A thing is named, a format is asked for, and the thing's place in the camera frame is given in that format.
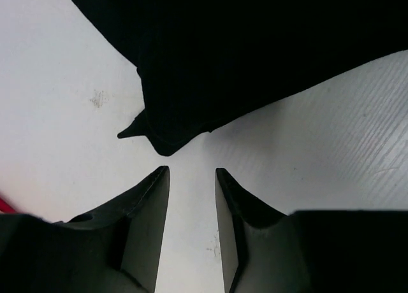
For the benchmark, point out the folded red t-shirt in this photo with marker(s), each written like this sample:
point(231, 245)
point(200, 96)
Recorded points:
point(5, 207)

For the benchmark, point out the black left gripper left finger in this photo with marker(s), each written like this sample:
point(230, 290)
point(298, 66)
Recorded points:
point(114, 247)

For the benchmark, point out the black t-shirt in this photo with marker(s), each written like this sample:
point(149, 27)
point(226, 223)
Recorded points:
point(204, 63)

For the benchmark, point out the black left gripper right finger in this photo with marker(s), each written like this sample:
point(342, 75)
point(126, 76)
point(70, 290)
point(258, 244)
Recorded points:
point(264, 250)

